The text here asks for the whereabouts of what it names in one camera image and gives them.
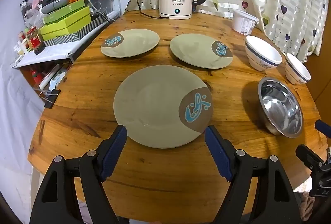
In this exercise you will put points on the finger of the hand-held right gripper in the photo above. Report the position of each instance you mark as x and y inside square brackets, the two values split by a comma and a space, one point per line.
[306, 152]
[322, 127]

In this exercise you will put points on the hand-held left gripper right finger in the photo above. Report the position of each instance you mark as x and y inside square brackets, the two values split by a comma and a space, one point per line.
[219, 154]

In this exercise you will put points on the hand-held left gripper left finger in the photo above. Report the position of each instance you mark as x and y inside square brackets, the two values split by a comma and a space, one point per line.
[113, 154]

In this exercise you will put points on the stainless steel bowl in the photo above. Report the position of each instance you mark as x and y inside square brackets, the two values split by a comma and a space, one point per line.
[280, 107]

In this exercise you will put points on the small white blue-striped bowl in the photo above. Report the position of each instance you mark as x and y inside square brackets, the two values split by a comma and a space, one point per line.
[297, 70]

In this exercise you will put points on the grey plate with fish print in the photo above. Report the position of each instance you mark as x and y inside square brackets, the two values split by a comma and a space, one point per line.
[134, 41]
[160, 110]
[196, 50]

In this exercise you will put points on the large white blue-striped bowl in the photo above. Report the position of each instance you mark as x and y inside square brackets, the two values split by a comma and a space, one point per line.
[261, 54]

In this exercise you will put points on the brown wooden furniture panel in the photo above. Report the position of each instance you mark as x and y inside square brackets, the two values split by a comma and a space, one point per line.
[319, 79]

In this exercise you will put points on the black binder clip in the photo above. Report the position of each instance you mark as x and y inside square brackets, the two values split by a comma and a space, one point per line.
[51, 99]

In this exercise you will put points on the rolled white paper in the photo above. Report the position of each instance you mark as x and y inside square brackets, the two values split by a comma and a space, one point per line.
[51, 76]

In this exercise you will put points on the white sheet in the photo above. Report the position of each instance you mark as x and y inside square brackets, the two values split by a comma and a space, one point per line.
[15, 110]

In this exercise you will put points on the small red bottle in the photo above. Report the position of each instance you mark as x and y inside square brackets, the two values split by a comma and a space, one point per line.
[36, 76]

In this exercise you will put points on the white shelf board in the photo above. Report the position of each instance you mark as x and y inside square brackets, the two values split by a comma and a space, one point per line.
[46, 54]

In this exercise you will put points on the black white zigzag box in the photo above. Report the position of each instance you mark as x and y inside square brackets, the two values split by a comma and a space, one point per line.
[72, 38]

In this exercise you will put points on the white plastic tub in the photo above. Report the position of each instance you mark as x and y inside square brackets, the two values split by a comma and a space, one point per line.
[243, 22]

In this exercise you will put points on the grey pouch with black device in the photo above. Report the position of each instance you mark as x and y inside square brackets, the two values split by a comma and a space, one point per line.
[51, 4]

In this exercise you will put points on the dark-lidded jar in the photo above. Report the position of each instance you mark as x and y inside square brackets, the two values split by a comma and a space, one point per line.
[25, 9]

